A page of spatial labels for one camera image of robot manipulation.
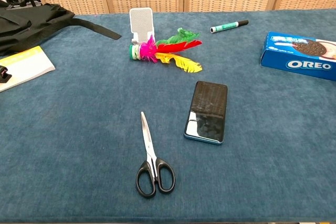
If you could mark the yellow white booklet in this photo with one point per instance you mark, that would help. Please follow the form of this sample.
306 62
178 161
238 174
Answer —
29 65

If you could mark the blue table cloth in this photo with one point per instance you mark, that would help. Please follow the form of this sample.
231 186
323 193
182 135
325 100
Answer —
236 169

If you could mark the black stapler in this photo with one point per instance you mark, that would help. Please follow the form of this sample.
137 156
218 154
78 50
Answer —
4 74

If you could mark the blue Oreo cookie box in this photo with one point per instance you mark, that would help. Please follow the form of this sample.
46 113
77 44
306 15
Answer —
299 54

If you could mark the green marker pen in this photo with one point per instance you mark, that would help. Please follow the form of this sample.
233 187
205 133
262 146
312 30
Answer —
228 26

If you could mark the black bag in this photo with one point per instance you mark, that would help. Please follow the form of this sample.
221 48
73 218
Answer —
34 24

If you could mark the white phone stand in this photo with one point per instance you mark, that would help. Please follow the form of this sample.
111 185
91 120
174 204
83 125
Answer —
141 23

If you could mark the black smartphone blue case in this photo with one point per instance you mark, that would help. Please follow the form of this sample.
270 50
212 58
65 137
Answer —
207 112

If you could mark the colourful feather shuttlecock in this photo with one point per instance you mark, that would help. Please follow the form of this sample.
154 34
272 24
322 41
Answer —
170 52

